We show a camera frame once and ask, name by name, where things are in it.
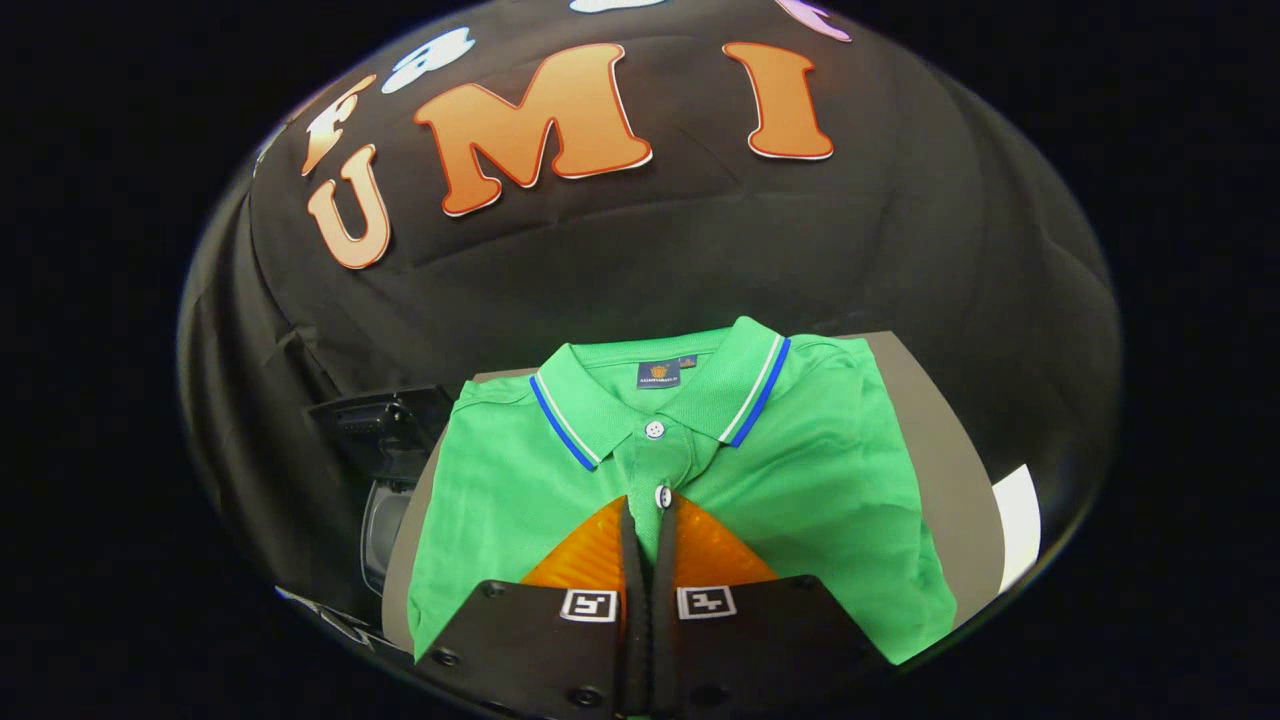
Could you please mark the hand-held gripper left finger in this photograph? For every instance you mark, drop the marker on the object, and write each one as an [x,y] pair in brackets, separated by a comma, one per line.
[634,640]

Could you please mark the green polo shirt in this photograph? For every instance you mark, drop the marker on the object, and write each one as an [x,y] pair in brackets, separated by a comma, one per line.
[800,500]

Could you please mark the white flat board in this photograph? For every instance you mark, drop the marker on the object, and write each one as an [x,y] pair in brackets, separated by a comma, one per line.
[1018,530]

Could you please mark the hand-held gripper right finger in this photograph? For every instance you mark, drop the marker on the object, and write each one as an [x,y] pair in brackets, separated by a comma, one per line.
[664,640]

